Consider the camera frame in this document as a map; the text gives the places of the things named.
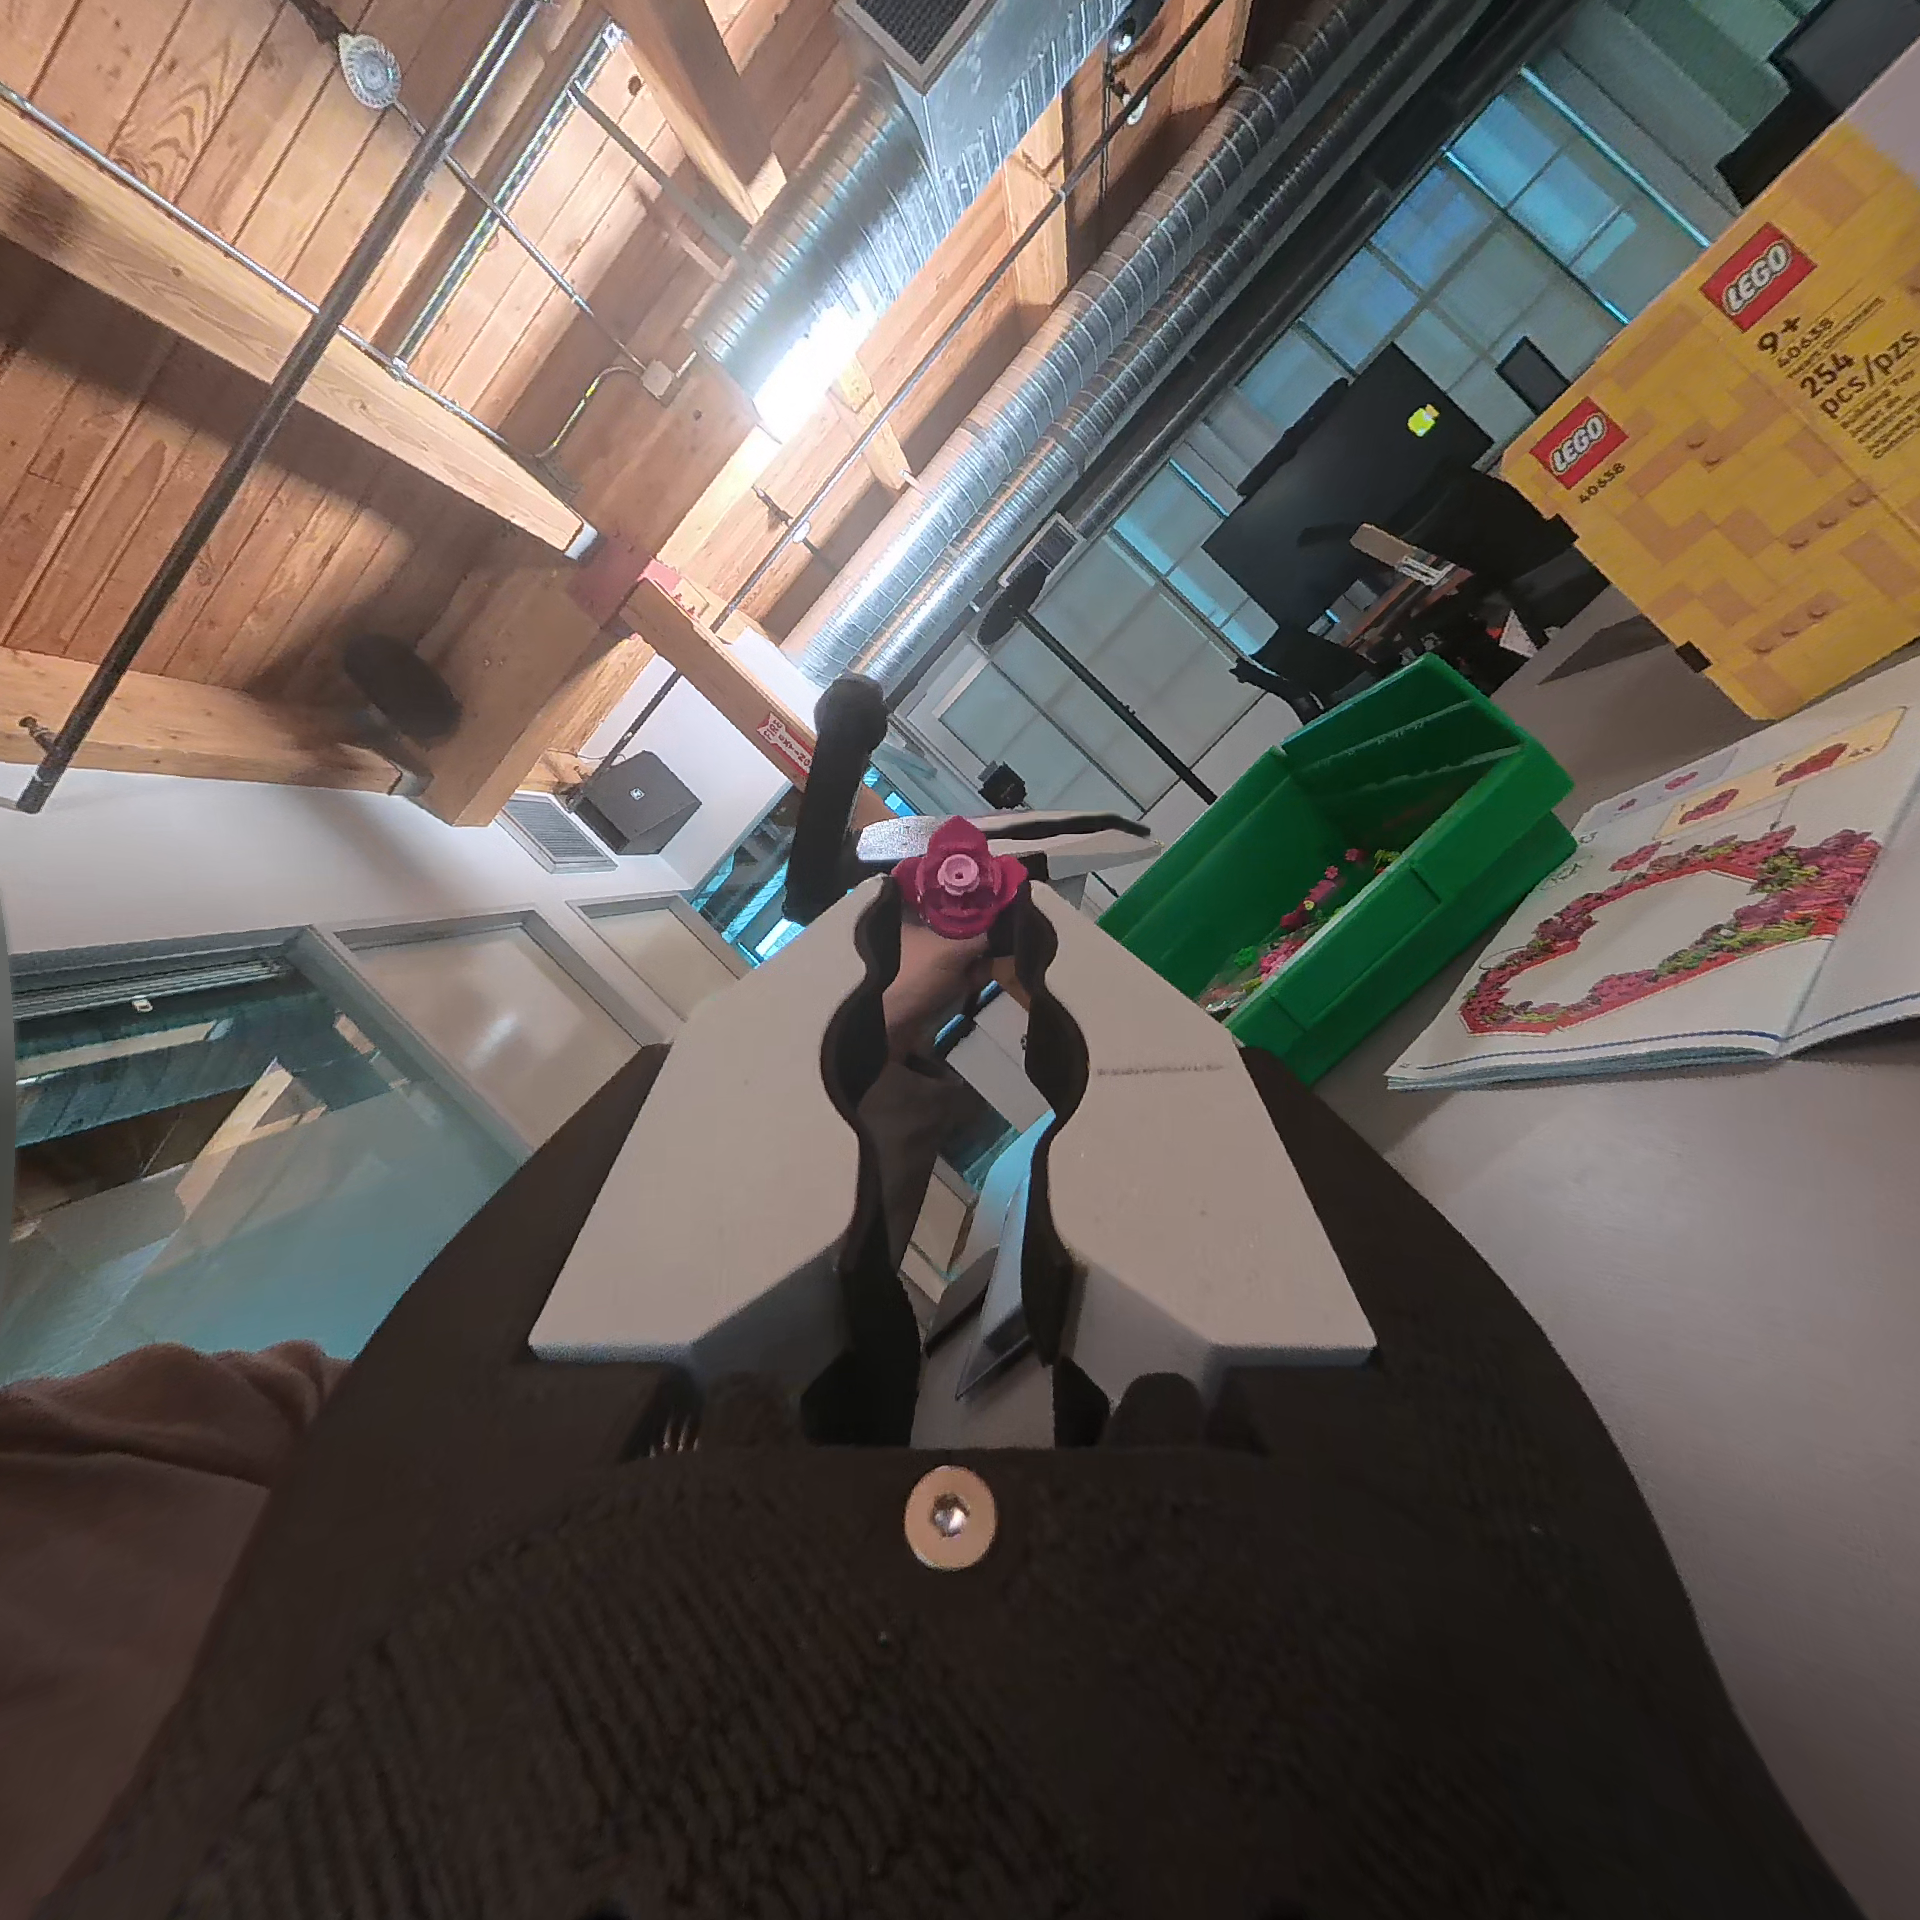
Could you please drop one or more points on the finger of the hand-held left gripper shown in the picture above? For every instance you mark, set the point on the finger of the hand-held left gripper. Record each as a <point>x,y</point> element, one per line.
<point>902,841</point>
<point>1059,854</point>

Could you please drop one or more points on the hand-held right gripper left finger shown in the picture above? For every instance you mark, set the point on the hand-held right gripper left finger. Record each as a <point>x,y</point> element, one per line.
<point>704,1185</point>

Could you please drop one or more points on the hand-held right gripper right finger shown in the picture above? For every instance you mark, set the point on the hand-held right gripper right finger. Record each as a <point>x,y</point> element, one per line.
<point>1200,1202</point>

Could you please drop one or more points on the magenta lego flower piece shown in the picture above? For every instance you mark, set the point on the magenta lego flower piece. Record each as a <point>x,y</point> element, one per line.
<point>954,885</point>

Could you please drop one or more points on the pile of small lego pieces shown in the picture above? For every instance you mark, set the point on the pile of small lego pieces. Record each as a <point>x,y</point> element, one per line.
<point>1319,901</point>

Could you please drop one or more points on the lego instruction booklet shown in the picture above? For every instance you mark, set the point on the lego instruction booklet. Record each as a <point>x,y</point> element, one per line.
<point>1650,990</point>

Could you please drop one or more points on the yellow lego box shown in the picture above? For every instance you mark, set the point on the yellow lego box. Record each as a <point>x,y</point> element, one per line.
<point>1770,495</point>

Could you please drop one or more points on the person's left hand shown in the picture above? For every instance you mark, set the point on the person's left hand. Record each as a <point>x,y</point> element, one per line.
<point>922,998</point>

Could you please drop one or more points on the black tripod stand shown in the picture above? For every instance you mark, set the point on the black tripod stand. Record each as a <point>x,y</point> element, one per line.
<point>1002,599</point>

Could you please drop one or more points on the black office chair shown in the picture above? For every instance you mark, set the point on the black office chair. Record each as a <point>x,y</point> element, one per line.
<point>1305,661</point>

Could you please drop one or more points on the green plastic bin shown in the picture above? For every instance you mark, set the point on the green plastic bin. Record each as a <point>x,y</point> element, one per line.
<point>1483,810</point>

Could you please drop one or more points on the black dome fixture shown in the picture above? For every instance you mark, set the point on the black dome fixture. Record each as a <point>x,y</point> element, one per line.
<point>402,693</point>

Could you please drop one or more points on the black monitor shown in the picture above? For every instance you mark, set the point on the black monitor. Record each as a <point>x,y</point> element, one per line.
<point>1350,465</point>

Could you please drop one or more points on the black ceiling pipe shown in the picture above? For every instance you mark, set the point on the black ceiling pipe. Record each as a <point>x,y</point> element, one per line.
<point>247,451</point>

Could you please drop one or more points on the round ceiling fixture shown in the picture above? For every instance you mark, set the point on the round ceiling fixture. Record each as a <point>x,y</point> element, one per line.
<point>368,67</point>

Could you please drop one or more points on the red white wall sign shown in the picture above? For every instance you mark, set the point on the red white wall sign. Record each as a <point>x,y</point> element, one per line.
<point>787,743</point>

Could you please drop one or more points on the black wall speaker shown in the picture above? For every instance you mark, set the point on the black wall speaker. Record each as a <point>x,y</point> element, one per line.
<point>638,804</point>

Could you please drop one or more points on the white wall vent grille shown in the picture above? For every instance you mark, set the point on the white wall vent grille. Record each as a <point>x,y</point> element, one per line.
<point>559,833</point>

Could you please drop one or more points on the silver spiral air duct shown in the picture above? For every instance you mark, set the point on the silver spiral air duct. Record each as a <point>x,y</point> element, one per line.
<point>810,254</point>
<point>1049,377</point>

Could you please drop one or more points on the grey rectangular vent duct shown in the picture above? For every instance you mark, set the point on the grey rectangular vent duct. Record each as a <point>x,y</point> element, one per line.
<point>991,76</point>

